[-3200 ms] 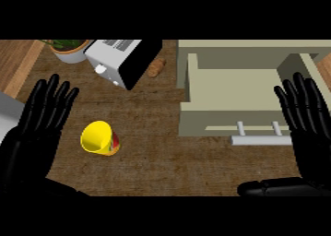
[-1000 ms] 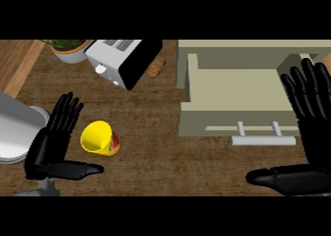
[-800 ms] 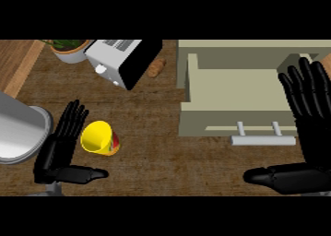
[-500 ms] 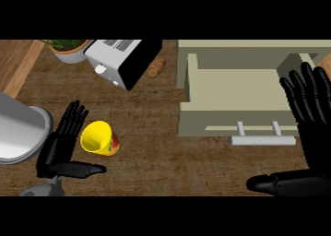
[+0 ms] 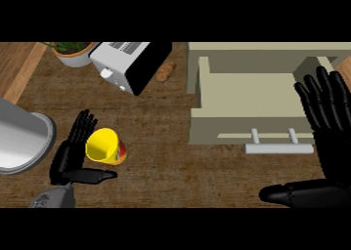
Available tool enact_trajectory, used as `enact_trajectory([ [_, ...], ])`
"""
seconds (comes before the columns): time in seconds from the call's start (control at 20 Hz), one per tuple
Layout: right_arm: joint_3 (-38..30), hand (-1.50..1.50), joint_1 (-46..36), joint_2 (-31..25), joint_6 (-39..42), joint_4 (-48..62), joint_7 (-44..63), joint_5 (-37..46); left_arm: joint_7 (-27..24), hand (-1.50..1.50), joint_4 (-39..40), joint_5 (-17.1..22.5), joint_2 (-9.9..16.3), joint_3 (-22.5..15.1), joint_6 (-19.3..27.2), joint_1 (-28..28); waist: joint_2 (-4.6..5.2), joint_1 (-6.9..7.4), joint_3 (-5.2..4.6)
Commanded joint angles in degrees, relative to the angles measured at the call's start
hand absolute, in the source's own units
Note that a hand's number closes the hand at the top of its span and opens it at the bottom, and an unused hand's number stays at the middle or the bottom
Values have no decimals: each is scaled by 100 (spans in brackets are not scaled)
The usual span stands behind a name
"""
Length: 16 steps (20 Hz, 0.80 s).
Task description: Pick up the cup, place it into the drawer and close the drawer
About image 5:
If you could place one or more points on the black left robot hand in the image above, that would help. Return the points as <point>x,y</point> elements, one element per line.
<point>67,156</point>

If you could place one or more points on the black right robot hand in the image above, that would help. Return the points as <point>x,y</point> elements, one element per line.
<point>334,136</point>

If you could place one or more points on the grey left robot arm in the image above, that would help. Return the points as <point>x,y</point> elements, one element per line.
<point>56,198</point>

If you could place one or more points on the yellow cup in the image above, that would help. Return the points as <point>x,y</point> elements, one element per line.
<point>104,146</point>

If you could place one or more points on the pale green open drawer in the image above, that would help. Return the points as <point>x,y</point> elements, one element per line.
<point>250,104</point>

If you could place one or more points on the large grey metal pot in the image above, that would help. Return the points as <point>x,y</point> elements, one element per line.
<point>17,140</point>

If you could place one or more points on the pale green cabinet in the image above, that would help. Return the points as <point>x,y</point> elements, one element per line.
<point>272,55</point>

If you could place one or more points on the potted green plant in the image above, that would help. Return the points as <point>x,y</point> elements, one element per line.
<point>73,52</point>

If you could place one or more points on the brown potato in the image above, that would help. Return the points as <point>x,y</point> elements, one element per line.
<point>165,72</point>

